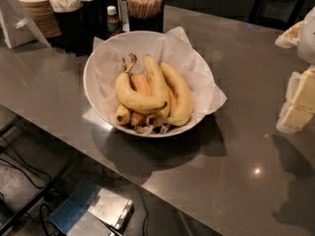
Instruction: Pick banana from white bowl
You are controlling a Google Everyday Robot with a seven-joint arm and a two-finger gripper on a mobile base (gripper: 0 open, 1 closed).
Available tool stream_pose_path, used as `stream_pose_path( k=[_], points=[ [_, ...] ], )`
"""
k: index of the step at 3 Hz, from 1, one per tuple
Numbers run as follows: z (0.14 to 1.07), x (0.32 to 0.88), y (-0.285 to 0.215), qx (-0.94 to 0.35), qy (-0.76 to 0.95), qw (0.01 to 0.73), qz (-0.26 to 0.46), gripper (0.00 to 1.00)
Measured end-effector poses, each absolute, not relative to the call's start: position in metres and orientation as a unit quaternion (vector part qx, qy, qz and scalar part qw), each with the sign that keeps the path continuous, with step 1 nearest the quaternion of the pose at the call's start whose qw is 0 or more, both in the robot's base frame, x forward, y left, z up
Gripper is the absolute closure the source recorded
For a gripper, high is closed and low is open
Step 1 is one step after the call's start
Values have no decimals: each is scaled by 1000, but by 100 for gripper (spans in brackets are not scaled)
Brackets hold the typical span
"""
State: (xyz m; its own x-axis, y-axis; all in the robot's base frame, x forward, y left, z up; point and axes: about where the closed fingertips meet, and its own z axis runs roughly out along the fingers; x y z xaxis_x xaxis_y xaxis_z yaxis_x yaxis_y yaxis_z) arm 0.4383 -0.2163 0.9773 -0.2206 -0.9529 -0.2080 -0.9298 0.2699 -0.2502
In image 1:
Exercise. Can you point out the curved yellow banana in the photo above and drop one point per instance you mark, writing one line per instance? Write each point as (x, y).
(132, 99)

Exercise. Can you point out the blue perforated floor mat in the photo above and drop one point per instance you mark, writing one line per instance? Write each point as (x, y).
(73, 209)

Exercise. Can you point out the small yellow banana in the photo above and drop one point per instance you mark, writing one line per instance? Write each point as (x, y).
(122, 115)

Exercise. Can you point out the silver metal floor box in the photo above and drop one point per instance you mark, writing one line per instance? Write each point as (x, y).
(104, 213)

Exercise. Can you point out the black stir stick holder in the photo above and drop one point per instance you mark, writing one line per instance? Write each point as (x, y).
(151, 24)

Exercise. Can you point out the small brown glass bottle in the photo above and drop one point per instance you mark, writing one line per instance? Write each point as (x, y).
(112, 19)

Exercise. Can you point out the black condiment organizer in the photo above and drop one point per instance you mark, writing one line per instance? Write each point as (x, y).
(79, 28)

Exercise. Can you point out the wooden stir sticks bundle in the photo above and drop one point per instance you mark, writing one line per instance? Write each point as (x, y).
(143, 9)

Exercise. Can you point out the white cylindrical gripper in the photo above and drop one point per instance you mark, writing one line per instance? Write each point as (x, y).
(307, 41)

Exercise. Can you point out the white paper bowl liner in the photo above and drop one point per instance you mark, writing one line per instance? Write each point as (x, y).
(183, 56)

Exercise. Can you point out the black metal table frame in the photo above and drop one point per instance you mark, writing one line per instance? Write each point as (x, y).
(32, 165)

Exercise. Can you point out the middle yellow banana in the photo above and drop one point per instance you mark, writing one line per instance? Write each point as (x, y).
(158, 86)

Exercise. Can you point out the orange ripe banana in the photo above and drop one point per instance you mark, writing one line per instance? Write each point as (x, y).
(141, 85)

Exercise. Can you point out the white ceramic bowl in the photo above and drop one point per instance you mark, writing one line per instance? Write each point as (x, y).
(98, 95)

